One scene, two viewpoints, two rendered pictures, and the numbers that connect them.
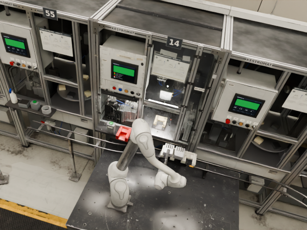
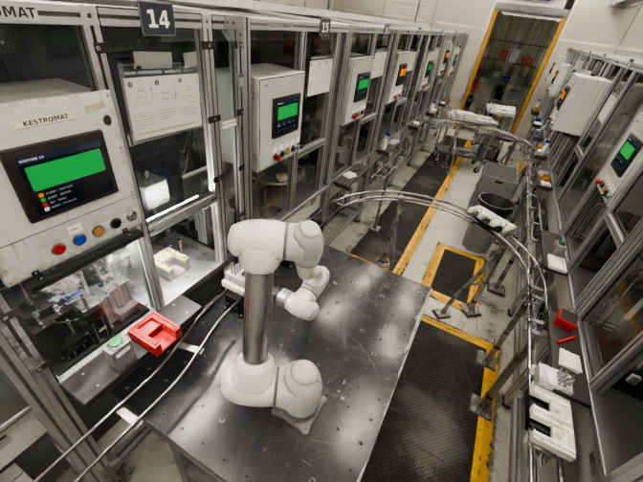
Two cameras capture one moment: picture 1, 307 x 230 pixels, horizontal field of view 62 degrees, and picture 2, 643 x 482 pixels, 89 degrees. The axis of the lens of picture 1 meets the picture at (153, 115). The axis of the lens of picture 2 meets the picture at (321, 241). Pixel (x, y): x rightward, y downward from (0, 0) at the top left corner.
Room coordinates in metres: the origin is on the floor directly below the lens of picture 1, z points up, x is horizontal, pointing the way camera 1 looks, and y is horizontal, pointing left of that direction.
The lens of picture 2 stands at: (0.99, 0.88, 2.09)
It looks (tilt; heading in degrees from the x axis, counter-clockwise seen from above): 35 degrees down; 286
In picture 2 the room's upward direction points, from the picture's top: 8 degrees clockwise
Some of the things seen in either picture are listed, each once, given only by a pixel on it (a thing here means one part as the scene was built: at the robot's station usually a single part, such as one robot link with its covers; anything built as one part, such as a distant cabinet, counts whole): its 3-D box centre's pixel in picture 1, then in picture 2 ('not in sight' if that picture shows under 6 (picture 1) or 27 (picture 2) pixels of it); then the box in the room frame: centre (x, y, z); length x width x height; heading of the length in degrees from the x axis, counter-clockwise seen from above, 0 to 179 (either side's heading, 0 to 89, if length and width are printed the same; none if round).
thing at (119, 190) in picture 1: (119, 191); (299, 384); (1.20, 0.18, 0.85); 0.18 x 0.16 x 0.22; 21
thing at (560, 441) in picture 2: not in sight; (546, 410); (0.22, -0.15, 0.84); 0.37 x 0.14 x 0.10; 83
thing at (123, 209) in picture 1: (121, 201); (302, 399); (1.19, 0.16, 0.71); 0.22 x 0.18 x 0.06; 83
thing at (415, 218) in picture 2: not in sight; (432, 177); (0.81, -4.64, 0.01); 5.85 x 0.59 x 0.01; 83
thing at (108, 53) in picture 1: (125, 67); (36, 174); (2.04, 0.33, 1.60); 0.42 x 0.29 x 0.46; 83
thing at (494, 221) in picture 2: not in sight; (490, 221); (0.37, -1.77, 0.84); 0.37 x 0.14 x 0.10; 141
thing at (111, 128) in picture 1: (111, 126); (118, 351); (1.85, 0.41, 0.97); 0.08 x 0.08 x 0.12; 83
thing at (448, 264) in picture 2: not in sight; (454, 273); (0.38, -2.10, 0.01); 1.00 x 0.55 x 0.01; 83
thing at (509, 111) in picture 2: not in sight; (493, 129); (-0.08, -6.76, 0.48); 0.84 x 0.58 x 0.97; 91
